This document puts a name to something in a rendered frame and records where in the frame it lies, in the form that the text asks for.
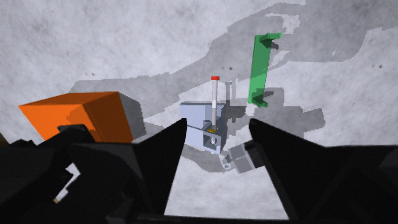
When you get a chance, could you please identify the long grey pin with red cap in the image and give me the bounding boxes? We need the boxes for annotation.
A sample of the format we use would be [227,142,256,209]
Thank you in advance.
[211,76,220,145]

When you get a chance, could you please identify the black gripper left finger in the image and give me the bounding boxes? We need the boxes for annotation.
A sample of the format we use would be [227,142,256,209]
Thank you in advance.
[67,118,187,215]

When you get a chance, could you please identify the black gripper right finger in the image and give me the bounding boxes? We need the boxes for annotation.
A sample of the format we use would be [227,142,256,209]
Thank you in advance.
[249,118,398,220]

